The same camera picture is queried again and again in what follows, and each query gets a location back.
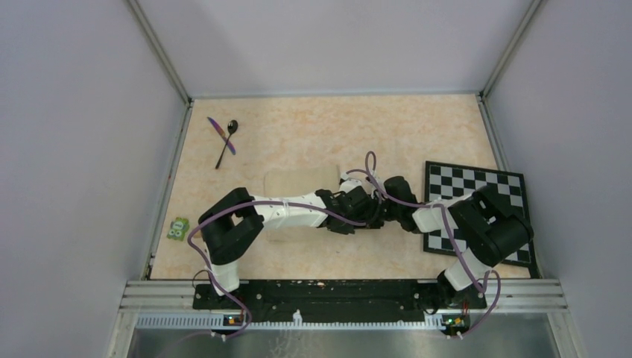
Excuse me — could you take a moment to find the cream cloth napkin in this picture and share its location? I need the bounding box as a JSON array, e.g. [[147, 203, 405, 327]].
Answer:
[[263, 164, 340, 245]]

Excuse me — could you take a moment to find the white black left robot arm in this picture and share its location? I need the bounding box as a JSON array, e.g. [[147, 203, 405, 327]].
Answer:
[[197, 185, 383, 309]]

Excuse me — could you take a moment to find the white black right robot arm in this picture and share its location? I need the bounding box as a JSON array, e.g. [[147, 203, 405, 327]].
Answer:
[[379, 176, 534, 307]]

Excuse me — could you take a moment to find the black white checkerboard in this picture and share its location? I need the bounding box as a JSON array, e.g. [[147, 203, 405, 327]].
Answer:
[[423, 161, 540, 278]]

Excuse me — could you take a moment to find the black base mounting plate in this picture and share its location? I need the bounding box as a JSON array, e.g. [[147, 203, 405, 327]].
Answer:
[[192, 279, 487, 323]]

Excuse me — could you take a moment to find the iridescent purple knife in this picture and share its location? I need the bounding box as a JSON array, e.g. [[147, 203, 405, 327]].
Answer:
[[207, 117, 236, 155]]

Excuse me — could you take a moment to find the black spoon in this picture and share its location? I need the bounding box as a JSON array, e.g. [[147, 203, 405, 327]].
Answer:
[[215, 119, 238, 169]]

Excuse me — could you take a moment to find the green white small package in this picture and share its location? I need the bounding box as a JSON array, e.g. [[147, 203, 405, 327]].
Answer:
[[166, 217, 190, 241]]

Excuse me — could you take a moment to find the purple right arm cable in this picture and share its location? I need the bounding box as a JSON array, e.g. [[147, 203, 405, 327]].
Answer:
[[341, 151, 502, 340]]

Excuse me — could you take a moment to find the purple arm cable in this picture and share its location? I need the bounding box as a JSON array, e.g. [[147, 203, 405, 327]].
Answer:
[[341, 151, 502, 340], [186, 195, 369, 342]]

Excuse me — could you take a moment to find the aluminium front rail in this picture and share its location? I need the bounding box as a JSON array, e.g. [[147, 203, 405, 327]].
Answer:
[[119, 279, 567, 332]]

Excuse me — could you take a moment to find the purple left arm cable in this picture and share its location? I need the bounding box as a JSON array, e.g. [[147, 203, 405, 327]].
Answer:
[[186, 195, 369, 342]]

